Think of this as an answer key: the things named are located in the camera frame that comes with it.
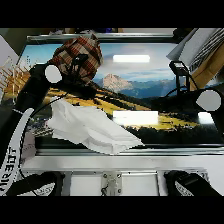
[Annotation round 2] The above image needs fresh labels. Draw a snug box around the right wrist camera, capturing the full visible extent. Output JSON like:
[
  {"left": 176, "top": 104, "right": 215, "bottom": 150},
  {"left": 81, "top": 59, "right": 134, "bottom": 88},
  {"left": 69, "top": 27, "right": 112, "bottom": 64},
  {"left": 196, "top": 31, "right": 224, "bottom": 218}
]
[{"left": 168, "top": 60, "right": 192, "bottom": 98}]

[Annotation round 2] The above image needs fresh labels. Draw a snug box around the wooden clothes hanger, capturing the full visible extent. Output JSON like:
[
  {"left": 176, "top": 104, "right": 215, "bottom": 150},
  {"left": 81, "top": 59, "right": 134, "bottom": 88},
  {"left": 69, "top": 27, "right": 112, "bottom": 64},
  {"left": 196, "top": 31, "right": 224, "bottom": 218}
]
[{"left": 0, "top": 56, "right": 32, "bottom": 99}]

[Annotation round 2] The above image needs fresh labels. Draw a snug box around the white garment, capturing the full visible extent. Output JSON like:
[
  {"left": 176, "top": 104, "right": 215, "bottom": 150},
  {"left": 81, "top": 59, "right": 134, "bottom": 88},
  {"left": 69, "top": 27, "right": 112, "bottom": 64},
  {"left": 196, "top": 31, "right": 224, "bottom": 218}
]
[{"left": 45, "top": 98, "right": 145, "bottom": 156}]

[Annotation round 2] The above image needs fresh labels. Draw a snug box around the tan garment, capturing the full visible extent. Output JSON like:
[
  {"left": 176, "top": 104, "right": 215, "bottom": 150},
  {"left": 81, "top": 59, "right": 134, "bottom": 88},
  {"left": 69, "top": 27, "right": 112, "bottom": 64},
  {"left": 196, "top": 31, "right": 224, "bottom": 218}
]
[{"left": 189, "top": 52, "right": 224, "bottom": 92}]

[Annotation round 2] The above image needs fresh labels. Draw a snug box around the black cable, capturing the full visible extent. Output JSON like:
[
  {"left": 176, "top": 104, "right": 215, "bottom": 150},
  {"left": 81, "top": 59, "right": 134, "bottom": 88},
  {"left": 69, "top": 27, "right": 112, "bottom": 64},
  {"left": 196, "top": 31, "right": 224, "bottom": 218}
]
[{"left": 18, "top": 96, "right": 68, "bottom": 179}]

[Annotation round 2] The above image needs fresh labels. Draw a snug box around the checked shirt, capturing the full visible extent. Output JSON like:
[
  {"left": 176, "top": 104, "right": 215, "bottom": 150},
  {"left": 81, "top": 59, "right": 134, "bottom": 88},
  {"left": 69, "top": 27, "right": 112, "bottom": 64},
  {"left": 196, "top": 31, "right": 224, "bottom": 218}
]
[{"left": 48, "top": 34, "right": 105, "bottom": 85}]

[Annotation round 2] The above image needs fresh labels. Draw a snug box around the pale grey garment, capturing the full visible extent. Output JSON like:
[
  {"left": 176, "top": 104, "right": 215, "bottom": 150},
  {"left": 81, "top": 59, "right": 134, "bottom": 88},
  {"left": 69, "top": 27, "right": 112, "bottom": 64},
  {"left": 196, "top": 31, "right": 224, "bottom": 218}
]
[{"left": 166, "top": 28, "right": 218, "bottom": 68}]

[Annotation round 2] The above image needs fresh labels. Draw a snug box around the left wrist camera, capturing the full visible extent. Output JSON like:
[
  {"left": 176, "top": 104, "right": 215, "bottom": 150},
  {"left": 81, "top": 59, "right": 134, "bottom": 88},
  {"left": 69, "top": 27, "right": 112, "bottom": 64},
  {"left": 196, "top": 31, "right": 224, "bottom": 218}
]
[{"left": 67, "top": 53, "right": 90, "bottom": 84}]

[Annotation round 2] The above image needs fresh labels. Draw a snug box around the striped garment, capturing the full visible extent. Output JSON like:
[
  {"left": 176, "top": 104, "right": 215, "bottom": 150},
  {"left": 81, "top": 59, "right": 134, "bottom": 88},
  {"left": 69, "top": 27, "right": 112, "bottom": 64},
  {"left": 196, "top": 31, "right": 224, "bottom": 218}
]
[{"left": 189, "top": 28, "right": 224, "bottom": 73}]

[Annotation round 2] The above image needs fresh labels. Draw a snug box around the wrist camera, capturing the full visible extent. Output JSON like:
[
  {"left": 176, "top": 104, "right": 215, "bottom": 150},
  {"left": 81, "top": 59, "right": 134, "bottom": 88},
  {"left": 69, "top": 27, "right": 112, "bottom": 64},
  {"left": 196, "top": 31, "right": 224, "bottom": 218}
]
[
  {"left": 67, "top": 53, "right": 90, "bottom": 84},
  {"left": 168, "top": 60, "right": 192, "bottom": 98}
]

